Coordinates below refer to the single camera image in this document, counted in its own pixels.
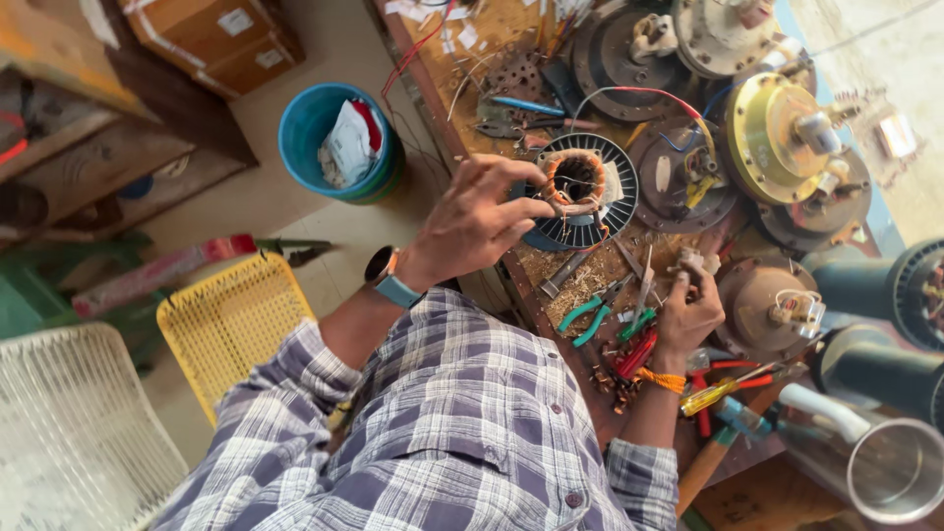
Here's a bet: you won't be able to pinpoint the person's right hand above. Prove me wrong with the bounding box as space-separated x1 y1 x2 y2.
652 260 727 374

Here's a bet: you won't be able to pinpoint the person's left hand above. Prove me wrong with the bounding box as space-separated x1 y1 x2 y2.
397 153 558 294

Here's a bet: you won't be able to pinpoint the white insulation paper piece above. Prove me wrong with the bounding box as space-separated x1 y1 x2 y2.
667 247 722 278

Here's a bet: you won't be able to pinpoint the black stator with copper winding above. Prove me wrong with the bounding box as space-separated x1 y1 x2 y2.
515 133 640 252

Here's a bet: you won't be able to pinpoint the brown motor end cover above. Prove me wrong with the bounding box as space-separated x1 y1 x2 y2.
711 255 827 363

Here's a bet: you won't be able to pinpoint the flat metal file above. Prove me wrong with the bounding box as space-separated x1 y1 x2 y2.
539 250 592 300

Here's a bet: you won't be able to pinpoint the orange thread wristband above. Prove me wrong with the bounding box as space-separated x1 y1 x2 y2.
635 366 687 395

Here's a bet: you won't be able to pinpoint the perforated metal disc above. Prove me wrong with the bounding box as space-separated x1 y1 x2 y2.
482 47 547 101

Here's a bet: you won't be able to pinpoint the smartwatch with teal band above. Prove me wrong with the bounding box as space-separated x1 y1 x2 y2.
364 245 426 310

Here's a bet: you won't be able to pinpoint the dark motor cover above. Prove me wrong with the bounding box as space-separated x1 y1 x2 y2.
752 146 873 253

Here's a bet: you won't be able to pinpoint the yellow green fan motor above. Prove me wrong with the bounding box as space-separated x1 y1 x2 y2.
722 71 862 207

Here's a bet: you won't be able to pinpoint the dark round motor housing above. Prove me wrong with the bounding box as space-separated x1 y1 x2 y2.
571 3 692 123

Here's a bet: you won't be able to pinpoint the crumpled white paper waste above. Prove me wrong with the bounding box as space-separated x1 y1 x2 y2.
318 99 385 190

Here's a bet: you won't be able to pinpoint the grey pump motor body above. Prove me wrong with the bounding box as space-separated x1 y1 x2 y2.
810 323 944 435
802 236 944 353

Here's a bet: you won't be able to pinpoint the scattered white paper scraps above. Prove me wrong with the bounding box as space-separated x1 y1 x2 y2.
383 0 482 54

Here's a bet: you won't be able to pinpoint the blue plastic bucket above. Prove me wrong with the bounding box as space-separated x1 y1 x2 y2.
278 83 406 206

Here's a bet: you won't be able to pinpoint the blue white plaid shirt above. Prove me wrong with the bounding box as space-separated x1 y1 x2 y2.
151 288 681 531

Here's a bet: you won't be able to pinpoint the beige round motor housing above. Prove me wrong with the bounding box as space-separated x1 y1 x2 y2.
672 0 784 81

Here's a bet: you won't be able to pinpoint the yellow plastic basket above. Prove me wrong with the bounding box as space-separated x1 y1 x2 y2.
155 251 317 428

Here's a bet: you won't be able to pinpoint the brown cardboard boxes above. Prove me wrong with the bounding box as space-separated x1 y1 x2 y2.
118 0 307 101

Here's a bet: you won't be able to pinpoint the red wrapped long tool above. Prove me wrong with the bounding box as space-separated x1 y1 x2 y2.
71 235 333 320

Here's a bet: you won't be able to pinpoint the wooden shelf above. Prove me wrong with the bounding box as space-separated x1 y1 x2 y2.
0 0 260 246

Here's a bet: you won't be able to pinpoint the green plastic stool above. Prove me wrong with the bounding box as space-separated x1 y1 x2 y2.
0 233 165 371

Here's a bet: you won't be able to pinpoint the green handled screwdriver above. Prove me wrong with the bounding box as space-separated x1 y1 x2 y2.
617 307 657 342

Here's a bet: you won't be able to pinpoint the red handled screwdriver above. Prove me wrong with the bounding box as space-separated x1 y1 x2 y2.
615 328 659 382

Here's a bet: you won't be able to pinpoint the brown motor cover with wires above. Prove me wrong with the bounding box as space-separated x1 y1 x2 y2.
626 117 739 236

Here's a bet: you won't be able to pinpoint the green handled pliers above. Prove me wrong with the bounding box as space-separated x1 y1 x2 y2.
557 274 635 349

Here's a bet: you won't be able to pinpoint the blue handled pliers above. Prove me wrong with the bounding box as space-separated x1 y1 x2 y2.
475 95 603 142

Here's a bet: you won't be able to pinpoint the yellow handled screwdriver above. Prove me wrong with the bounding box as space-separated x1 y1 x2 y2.
679 363 784 418

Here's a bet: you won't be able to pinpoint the pile of copper wire scraps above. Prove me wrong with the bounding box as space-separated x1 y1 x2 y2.
589 360 644 415

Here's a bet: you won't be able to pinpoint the red handled pliers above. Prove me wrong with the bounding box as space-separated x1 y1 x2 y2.
688 357 775 441

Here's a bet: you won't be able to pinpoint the wooden handled hammer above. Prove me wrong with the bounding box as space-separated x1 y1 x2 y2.
675 397 777 519

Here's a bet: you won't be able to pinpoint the thin red wire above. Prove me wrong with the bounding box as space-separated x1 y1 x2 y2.
379 0 460 98

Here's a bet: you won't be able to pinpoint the steel jug with white handle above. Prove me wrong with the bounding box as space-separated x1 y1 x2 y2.
774 383 944 526

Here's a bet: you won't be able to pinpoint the white wire mesh chair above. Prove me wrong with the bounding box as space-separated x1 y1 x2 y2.
0 322 190 531

